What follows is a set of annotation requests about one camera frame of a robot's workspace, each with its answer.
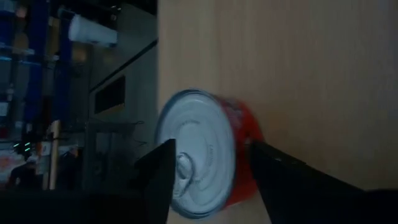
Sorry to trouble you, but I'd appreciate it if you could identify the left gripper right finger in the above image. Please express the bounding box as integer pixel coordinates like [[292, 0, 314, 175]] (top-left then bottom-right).
[[248, 139, 398, 224]]

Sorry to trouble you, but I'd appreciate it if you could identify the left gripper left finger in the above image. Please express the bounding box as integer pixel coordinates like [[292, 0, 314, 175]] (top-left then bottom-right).
[[0, 139, 177, 224]]

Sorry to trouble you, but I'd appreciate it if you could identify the red label can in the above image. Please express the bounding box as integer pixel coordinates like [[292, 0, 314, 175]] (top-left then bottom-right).
[[154, 88, 265, 220]]

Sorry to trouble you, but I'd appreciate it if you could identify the white cylinder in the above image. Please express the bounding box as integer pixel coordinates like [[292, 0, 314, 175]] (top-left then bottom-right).
[[67, 14, 119, 48]]

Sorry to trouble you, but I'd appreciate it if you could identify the blue storage bins rack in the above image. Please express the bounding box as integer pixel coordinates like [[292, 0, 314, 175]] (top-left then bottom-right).
[[24, 0, 74, 125]]

